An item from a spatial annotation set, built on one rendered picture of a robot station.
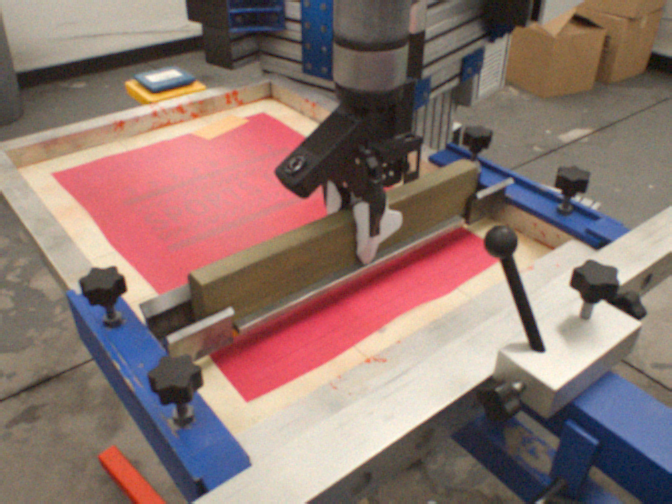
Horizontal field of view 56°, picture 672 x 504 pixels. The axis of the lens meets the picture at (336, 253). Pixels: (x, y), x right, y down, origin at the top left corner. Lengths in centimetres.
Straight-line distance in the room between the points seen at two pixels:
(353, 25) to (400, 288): 33
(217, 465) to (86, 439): 143
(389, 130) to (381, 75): 8
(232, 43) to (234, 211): 64
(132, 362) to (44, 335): 168
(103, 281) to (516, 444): 44
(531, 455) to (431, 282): 24
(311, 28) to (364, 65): 81
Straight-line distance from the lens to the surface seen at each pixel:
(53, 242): 87
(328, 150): 64
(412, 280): 80
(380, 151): 67
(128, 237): 91
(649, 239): 80
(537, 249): 89
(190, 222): 92
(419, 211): 79
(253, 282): 66
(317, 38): 143
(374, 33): 62
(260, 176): 102
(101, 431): 196
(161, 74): 145
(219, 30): 151
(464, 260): 84
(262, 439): 58
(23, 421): 207
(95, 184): 106
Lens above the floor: 144
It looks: 36 degrees down
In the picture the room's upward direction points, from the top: straight up
